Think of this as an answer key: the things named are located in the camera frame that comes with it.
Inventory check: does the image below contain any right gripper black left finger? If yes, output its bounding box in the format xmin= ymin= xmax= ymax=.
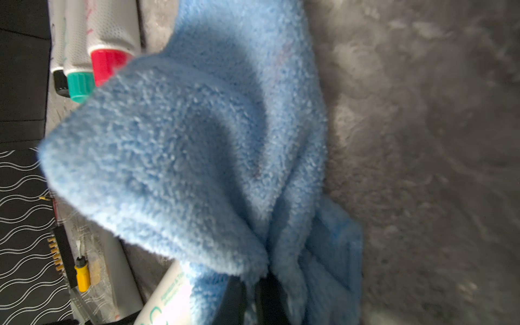
xmin=211 ymin=276 xmax=247 ymax=325

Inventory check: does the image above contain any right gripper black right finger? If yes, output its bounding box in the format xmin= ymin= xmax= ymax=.
xmin=255 ymin=274 xmax=290 ymax=325

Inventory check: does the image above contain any blue microfiber cloth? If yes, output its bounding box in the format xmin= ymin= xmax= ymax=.
xmin=39 ymin=1 xmax=362 ymax=324

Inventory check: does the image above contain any white tube green cap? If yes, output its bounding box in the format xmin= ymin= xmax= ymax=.
xmin=64 ymin=0 xmax=96 ymax=104

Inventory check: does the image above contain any white tube pink cap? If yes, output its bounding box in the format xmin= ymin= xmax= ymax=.
xmin=85 ymin=0 xmax=142 ymax=87

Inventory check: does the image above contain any white tube black cap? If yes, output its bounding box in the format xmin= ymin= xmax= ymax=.
xmin=47 ymin=0 xmax=70 ymax=98

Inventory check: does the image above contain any white tube orange cap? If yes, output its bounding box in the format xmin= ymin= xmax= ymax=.
xmin=100 ymin=231 xmax=144 ymax=318

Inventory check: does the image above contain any yellow marker pen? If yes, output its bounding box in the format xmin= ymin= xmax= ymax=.
xmin=74 ymin=255 xmax=91 ymax=293

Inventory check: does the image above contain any black battery pack card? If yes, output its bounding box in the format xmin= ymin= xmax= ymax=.
xmin=39 ymin=194 xmax=79 ymax=289

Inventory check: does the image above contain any black toolbox yellow latch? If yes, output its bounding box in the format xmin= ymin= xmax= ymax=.
xmin=1 ymin=1 xmax=51 ymax=151

